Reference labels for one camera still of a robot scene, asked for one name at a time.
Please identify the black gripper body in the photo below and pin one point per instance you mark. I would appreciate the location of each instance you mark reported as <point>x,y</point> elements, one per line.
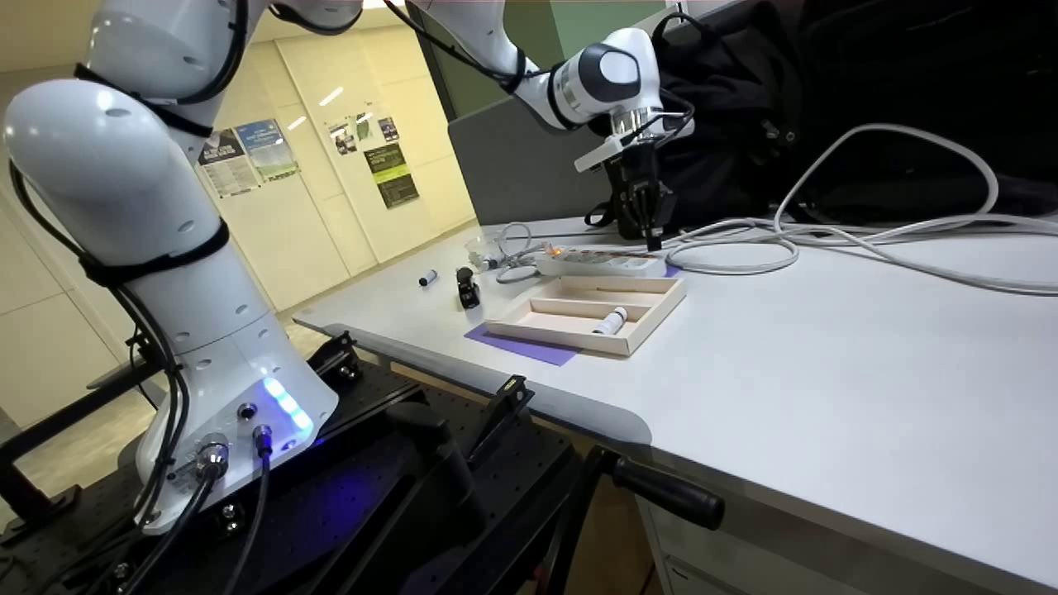
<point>647,182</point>

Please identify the small black object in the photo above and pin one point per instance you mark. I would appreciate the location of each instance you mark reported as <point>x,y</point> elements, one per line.
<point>467,289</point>

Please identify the blue wall poster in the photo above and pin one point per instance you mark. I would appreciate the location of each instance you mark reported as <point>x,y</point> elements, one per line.
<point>268,151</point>

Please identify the black cloth pile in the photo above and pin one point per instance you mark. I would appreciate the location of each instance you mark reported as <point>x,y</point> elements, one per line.
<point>937,76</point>

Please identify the small grey cylinder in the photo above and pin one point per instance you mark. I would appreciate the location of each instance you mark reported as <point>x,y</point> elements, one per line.
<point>427,279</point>

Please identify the small white bottle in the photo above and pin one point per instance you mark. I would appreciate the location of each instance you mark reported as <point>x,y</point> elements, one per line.
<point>613,321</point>

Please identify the green and black poster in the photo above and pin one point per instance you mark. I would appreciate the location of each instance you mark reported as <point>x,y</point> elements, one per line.
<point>390,178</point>

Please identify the black backpack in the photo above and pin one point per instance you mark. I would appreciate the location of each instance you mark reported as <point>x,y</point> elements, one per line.
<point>737,135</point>

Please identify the small wall photo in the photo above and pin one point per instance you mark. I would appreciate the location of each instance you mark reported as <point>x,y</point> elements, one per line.
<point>343,139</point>
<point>366,127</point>

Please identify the black robot mounting stand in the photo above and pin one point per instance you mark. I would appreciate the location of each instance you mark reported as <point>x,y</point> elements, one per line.
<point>366,497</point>

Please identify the light wooden tray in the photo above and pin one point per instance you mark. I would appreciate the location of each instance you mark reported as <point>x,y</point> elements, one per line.
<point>615,333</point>

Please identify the grey partition panel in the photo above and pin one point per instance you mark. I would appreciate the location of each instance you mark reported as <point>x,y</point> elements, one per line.
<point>516,167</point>

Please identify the dark wall poster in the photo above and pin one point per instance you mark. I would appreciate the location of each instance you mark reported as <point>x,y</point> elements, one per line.
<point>227,167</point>

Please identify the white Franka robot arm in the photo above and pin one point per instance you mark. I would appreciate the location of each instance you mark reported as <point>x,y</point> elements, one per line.
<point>111,188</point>

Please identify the small white plug adapter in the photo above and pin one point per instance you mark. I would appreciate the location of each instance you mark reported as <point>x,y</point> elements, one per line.
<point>488,256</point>

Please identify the white six-socket power strip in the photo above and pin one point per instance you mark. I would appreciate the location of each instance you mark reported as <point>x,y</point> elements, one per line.
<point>597,264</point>

